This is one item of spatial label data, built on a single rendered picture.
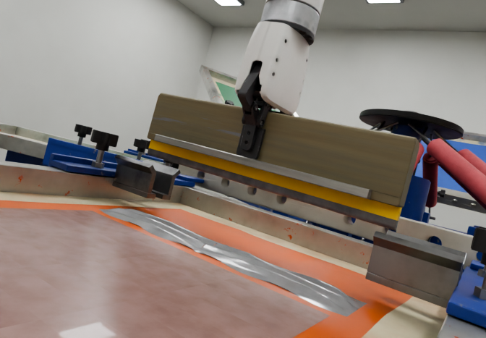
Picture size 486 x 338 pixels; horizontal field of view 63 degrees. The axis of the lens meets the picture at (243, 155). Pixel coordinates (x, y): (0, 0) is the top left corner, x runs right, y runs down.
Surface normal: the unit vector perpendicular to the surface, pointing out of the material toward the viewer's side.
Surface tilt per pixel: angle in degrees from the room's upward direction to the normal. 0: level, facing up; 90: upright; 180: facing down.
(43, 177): 90
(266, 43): 84
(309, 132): 90
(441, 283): 90
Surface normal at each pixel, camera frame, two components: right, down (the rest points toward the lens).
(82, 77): 0.82, 0.19
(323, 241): -0.52, -0.14
